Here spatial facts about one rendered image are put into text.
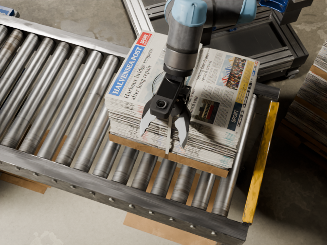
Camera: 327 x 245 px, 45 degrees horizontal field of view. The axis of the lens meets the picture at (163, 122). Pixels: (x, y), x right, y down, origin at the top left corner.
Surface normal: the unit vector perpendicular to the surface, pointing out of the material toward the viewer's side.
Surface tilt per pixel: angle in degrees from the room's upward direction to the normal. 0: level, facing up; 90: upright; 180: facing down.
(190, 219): 0
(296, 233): 0
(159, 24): 0
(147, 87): 9
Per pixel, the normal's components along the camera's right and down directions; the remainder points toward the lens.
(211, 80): 0.01, -0.61
